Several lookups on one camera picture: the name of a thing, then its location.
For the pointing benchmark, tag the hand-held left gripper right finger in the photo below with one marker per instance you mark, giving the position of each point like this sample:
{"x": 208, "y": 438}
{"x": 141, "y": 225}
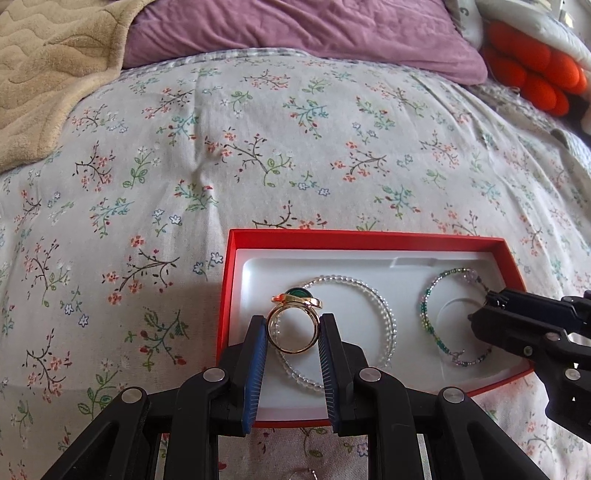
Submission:
{"x": 328, "y": 369}

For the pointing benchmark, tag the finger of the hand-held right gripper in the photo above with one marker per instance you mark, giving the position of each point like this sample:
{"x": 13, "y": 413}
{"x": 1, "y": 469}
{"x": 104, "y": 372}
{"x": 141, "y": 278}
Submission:
{"x": 503, "y": 330}
{"x": 521, "y": 300}

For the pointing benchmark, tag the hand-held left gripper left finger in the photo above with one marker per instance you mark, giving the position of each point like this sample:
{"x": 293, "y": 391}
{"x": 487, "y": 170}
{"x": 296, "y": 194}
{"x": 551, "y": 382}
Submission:
{"x": 255, "y": 369}

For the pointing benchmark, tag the red cardboard box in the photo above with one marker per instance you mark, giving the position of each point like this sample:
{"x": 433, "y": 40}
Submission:
{"x": 369, "y": 265}

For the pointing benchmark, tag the floral bedsheet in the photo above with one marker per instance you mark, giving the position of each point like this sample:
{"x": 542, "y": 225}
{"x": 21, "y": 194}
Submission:
{"x": 277, "y": 152}

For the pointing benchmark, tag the orange plush toy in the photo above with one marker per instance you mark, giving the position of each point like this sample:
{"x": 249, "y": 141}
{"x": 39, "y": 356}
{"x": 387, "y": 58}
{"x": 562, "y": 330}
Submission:
{"x": 535, "y": 64}

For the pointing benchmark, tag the white printed cushion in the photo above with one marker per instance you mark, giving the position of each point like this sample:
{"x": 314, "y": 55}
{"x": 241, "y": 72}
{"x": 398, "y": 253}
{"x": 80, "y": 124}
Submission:
{"x": 531, "y": 23}

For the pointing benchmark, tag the purple pillow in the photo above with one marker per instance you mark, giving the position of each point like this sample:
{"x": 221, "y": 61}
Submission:
{"x": 295, "y": 27}

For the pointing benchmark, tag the beige fleece blanket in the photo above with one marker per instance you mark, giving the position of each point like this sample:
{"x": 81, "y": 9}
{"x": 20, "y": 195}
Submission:
{"x": 51, "y": 64}

